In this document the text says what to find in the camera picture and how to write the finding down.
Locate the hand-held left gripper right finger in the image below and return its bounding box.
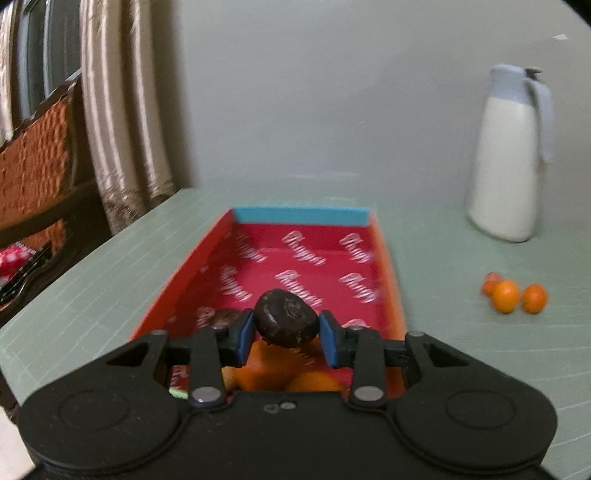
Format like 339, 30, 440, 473
318, 309, 471, 411

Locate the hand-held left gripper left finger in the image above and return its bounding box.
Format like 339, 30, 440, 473
102, 309, 256, 411

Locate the dark brown fruit tan patch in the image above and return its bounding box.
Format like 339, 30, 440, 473
203, 309, 245, 330

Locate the small orange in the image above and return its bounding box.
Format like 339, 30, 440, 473
521, 283, 549, 315
231, 342, 305, 393
286, 371, 345, 393
491, 280, 520, 315

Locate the dark brown round fruit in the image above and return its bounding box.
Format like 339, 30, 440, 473
254, 289, 320, 348

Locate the colourful cardboard box red inside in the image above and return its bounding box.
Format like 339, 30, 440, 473
129, 207, 408, 400

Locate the green grid tablecloth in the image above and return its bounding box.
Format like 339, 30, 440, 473
0, 186, 591, 472

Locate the white jug grey lid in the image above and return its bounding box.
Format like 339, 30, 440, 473
467, 65, 555, 243

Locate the beige curtain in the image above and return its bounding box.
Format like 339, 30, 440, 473
78, 0, 178, 236

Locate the red checked cloth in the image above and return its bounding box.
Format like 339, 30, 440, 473
0, 244, 33, 282

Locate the wooden chair orange cushion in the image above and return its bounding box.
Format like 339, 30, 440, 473
0, 76, 114, 411

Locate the window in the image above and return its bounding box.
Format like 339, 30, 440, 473
0, 0, 84, 139

